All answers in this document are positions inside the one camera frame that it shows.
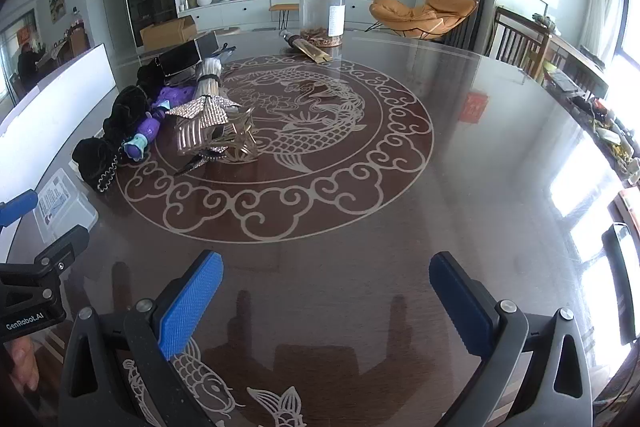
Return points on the black velvet scrunchie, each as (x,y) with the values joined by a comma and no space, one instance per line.
(125,112)
(150,79)
(92,159)

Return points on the brown side cabinet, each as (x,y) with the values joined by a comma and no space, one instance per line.
(76,42)

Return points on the gold tube with black cap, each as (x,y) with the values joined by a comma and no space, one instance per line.
(310,49)

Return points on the framed wall picture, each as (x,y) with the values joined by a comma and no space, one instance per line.
(56,2)

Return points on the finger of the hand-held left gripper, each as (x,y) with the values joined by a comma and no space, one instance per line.
(67,249)
(17,207)

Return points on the cardboard box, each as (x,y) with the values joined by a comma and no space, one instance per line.
(165,32)

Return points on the person's left hand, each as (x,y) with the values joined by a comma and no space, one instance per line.
(24,364)

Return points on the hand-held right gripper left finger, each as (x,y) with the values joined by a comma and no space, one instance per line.
(192,302)

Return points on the orange lounge chair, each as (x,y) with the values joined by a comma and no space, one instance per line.
(400,12)

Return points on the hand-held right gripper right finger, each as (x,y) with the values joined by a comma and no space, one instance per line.
(460,307)

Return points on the purple toy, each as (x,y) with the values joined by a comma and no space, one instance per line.
(150,124)

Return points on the gold comb claw hair clip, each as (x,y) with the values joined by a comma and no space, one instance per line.
(192,137)

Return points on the white low media cabinet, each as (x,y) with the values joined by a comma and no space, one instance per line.
(240,9)

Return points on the orange bench with metal legs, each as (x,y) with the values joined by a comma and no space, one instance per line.
(282,7)

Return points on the wooden sideboard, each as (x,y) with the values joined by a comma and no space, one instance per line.
(575,62)

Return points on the dark wooden chair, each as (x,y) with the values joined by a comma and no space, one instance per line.
(515,39)

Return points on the gold geometric hair clip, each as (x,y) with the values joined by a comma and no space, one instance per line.
(242,137)

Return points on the long black box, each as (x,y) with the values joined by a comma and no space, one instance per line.
(182,57)

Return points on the black rhinestone hair clip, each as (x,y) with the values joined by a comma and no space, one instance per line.
(210,153)

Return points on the dark dining chair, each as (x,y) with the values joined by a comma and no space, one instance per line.
(611,267)

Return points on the clear plastic box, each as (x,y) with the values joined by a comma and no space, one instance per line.
(65,207)

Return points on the white board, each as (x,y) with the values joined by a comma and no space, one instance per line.
(65,82)

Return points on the clear jar with black lid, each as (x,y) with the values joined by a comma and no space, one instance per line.
(320,12)

